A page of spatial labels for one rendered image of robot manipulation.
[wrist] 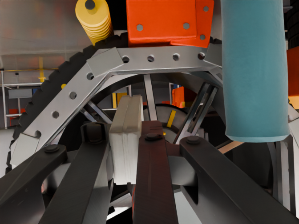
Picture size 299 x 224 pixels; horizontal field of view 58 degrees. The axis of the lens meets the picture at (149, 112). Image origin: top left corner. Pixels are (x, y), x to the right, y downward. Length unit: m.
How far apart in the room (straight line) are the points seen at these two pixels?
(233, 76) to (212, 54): 0.11
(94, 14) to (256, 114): 0.31
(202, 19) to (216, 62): 0.08
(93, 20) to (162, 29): 0.12
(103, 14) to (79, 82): 0.13
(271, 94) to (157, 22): 0.22
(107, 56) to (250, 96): 0.24
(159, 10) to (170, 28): 0.04
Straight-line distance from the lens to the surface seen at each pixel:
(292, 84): 1.03
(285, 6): 0.91
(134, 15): 0.49
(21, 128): 0.60
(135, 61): 0.48
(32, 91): 4.77
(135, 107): 0.16
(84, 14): 0.51
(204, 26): 0.51
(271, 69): 0.39
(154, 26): 0.48
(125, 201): 0.61
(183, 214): 0.36
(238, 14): 0.41
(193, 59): 0.49
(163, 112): 1.06
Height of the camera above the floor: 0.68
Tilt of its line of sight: 2 degrees up
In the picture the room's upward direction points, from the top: 177 degrees clockwise
